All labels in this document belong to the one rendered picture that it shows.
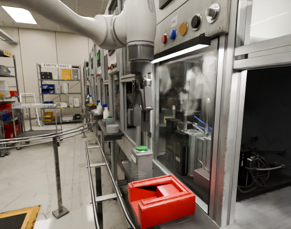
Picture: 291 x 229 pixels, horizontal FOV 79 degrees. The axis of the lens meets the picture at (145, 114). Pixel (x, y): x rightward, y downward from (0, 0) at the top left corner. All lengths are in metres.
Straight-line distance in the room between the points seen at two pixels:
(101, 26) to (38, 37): 7.26
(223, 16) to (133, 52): 0.27
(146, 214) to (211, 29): 0.47
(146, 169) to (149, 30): 0.45
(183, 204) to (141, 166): 0.19
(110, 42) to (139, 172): 0.47
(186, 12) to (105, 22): 0.27
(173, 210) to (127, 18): 0.56
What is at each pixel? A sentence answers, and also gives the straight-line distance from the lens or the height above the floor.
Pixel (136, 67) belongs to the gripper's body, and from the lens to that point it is 0.58.
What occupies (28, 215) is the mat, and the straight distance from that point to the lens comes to 2.29.
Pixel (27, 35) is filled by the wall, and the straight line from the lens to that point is 7.98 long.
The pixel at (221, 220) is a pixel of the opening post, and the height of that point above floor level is 0.93.
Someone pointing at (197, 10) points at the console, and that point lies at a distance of 0.55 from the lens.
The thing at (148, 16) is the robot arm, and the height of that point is 1.46.
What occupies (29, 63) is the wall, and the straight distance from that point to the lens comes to 7.82.
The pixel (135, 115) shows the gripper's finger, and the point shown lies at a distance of 0.66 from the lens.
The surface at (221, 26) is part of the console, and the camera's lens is 0.46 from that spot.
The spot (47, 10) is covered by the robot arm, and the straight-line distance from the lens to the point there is 0.51.
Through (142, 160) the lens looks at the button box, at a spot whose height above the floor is 1.00.
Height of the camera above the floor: 1.25
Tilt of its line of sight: 9 degrees down
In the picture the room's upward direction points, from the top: straight up
